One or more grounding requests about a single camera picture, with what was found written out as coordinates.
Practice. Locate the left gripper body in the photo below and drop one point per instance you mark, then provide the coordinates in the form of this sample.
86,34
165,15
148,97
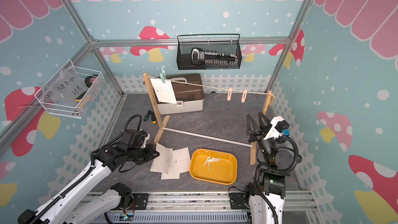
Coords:
141,154

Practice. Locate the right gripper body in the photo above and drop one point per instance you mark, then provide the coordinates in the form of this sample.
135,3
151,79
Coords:
259,137

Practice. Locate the white clothespin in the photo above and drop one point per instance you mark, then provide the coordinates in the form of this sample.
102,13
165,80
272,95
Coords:
213,159
207,162

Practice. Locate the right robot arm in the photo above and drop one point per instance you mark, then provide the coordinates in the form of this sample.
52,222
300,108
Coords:
273,174

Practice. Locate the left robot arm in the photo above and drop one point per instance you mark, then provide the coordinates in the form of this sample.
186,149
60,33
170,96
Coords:
129,146

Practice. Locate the pink clothespin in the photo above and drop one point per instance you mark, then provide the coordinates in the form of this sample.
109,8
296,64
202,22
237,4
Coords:
230,91
244,96

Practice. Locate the yellow plastic tray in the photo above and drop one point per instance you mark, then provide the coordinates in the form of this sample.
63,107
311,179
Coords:
223,172

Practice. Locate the postcard under green clothespin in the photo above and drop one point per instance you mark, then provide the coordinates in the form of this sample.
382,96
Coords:
164,91

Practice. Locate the brown lid toolbox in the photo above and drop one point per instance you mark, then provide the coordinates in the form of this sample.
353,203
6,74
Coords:
188,92

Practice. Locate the green clothespin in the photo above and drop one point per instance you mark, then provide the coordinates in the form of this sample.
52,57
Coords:
163,75

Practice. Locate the black tape roll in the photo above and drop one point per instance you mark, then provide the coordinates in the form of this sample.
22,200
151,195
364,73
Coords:
89,80

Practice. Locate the plastic labelled bag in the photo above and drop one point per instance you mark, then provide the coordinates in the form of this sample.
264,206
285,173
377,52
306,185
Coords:
68,86

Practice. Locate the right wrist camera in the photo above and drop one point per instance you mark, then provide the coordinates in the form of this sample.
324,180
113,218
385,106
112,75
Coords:
279,128

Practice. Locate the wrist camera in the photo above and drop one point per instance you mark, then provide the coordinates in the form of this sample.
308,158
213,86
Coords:
143,140
279,128

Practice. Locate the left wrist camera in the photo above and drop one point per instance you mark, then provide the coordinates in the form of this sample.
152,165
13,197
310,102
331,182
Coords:
143,140

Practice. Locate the orange handle screwdriver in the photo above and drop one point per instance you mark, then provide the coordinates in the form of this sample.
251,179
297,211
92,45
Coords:
153,118

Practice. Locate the wooden string rack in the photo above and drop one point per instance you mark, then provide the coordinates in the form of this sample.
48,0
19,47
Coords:
162,123

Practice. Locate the green handle screwdriver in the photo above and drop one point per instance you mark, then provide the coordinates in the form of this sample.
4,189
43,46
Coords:
147,116

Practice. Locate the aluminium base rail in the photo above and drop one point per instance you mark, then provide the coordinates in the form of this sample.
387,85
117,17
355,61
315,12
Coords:
196,201

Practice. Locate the yellow handled tool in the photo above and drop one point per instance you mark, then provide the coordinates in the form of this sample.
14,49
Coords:
83,100

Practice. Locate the white wire mesh basket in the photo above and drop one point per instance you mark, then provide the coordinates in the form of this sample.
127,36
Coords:
54,106

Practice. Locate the black wire mesh basket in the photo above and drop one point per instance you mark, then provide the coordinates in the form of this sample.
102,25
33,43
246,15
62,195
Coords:
220,43

